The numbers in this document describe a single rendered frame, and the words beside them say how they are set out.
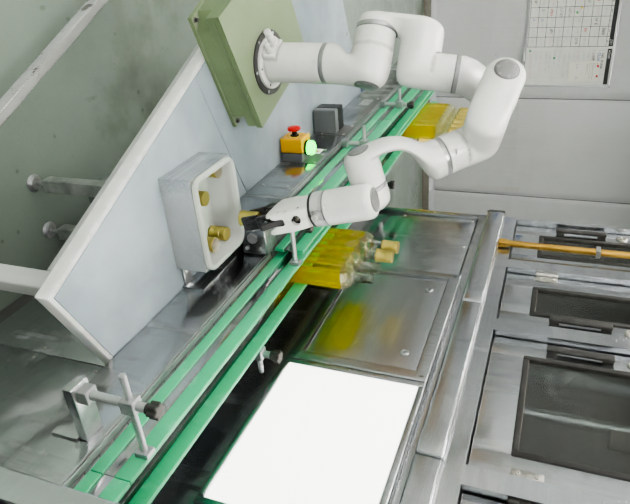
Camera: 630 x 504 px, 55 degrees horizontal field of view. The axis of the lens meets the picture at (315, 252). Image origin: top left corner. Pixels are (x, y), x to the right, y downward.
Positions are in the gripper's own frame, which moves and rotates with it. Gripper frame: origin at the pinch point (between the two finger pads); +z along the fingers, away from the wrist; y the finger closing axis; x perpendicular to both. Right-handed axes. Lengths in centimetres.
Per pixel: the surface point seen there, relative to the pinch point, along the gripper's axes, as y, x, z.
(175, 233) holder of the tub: -8.2, 2.5, 15.7
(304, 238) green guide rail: 21.5, -15.3, 1.9
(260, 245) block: 10.9, -11.1, 8.5
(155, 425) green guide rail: -45.8, -18.3, 3.9
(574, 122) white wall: 611, -167, -40
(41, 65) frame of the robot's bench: 23, 45, 63
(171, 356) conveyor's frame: -30.6, -14.6, 9.3
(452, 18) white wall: 610, -24, 68
